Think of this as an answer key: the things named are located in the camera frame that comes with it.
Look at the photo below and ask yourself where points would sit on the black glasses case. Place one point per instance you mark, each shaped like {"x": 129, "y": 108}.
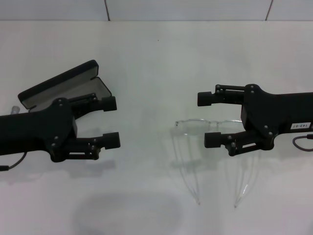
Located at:
{"x": 61, "y": 77}

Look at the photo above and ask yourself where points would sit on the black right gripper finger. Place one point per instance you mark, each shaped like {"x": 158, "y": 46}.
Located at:
{"x": 212, "y": 140}
{"x": 205, "y": 99}

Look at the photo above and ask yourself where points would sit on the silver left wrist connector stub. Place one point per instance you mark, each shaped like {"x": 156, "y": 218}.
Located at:
{"x": 15, "y": 109}

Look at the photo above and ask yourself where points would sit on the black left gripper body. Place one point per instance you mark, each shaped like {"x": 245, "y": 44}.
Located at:
{"x": 31, "y": 129}

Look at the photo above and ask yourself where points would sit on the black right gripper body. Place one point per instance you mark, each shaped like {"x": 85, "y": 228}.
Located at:
{"x": 281, "y": 110}

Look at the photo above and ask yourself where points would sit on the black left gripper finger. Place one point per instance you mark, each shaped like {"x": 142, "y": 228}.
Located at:
{"x": 111, "y": 140}
{"x": 108, "y": 103}

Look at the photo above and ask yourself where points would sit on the clear transparent glasses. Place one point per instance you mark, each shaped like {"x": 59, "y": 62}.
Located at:
{"x": 190, "y": 127}

